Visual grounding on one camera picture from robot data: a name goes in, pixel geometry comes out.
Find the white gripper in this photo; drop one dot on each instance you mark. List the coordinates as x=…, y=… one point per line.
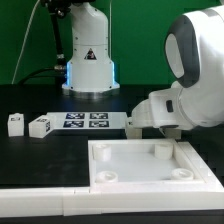
x=160, y=109

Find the white square tabletop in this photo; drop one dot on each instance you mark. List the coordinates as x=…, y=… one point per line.
x=140, y=161

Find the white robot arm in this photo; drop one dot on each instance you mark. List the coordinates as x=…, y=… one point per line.
x=194, y=48

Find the white fiducial tag plate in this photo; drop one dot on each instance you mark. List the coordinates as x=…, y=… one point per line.
x=88, y=120

